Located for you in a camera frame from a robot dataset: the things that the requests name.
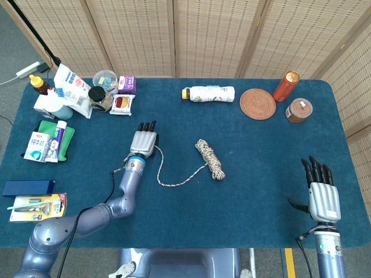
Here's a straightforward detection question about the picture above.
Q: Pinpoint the small white carton box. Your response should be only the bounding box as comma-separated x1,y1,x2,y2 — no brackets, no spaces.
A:
33,94,56,120

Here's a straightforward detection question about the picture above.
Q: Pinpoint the white power cord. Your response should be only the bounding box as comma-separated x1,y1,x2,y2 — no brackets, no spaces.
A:
0,76,19,87

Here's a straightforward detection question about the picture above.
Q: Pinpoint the woven bamboo folding screen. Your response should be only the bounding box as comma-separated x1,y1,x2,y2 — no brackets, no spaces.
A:
0,0,371,203

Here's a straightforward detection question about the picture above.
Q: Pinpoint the clear jar of rubber bands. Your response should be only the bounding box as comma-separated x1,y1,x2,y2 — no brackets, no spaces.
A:
285,97,314,124

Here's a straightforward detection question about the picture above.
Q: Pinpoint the white power strip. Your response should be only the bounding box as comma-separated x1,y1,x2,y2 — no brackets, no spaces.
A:
16,61,41,79

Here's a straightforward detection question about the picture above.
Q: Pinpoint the white printed plastic bag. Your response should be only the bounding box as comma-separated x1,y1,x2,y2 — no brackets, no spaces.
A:
53,63,93,119

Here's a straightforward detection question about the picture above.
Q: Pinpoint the purple white toothpaste tube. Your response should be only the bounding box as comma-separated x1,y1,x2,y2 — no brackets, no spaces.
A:
45,120,68,163

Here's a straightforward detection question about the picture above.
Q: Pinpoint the black stand pole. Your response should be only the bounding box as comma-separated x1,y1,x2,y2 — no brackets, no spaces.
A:
7,0,62,68

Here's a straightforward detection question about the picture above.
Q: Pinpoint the blue table cloth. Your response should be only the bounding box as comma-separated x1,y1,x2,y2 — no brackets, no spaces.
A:
0,76,371,250

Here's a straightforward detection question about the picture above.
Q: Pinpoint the white blue milk carton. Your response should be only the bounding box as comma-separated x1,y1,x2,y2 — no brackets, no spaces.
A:
23,131,50,163

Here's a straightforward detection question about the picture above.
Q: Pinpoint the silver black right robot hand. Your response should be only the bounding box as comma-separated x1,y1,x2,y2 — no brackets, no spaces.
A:
288,155,342,224

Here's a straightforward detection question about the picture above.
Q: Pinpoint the white snack packet red print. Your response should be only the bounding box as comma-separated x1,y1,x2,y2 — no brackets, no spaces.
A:
109,94,136,116

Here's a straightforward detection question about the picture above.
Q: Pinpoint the glass jar black lid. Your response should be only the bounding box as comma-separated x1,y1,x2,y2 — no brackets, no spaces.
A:
88,86,114,113

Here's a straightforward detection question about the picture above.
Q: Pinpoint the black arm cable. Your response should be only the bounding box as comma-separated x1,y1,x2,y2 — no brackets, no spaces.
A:
295,231,314,278
56,170,128,278

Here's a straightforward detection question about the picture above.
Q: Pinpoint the pale teal cup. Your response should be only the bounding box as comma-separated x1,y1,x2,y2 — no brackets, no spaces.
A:
48,89,74,120

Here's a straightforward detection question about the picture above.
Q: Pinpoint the yellow floor tape strip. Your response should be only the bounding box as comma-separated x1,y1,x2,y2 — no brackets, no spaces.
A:
283,248,296,278

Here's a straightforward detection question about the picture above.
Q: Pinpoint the clear round plastic tub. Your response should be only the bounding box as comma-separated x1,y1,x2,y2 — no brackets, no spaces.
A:
92,69,119,92

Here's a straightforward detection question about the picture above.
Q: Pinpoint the white plastic bottle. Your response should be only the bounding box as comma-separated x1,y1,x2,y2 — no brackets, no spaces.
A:
181,85,236,103

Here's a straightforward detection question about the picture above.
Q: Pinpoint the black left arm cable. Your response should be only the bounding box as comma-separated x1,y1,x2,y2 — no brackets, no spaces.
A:
56,170,128,278

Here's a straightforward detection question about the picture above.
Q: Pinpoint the razor blister pack yellow card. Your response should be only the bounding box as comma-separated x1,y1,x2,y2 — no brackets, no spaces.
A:
9,193,68,223

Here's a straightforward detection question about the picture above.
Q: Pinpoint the long dark blue box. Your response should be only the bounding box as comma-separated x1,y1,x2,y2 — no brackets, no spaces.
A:
2,180,56,199

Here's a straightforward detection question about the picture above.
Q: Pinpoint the small purple box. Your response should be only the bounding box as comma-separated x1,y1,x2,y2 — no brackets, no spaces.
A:
118,75,137,96

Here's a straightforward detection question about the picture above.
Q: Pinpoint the brown sauce bottle yellow cap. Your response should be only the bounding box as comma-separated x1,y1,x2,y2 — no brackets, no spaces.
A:
28,74,55,96

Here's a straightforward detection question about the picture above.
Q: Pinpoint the round woven rattan coaster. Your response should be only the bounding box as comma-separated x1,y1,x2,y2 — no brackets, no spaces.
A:
239,88,277,121

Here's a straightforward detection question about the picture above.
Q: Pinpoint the blue-grey robot torso base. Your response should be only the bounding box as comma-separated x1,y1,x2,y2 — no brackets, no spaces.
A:
108,247,256,278

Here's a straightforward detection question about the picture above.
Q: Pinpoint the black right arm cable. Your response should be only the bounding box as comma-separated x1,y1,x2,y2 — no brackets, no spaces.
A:
295,231,314,278

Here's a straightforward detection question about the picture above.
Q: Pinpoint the green folded cloth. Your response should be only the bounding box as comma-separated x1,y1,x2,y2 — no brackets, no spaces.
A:
37,120,76,162

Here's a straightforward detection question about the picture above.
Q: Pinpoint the orange can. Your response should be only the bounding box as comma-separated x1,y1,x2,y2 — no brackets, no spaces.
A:
272,70,301,103

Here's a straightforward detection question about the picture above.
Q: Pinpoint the beige brown braided rope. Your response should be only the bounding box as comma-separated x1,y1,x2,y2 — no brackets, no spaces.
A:
114,138,226,188

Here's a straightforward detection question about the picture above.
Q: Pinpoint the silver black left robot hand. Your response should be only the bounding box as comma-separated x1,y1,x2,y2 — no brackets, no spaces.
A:
129,120,160,159

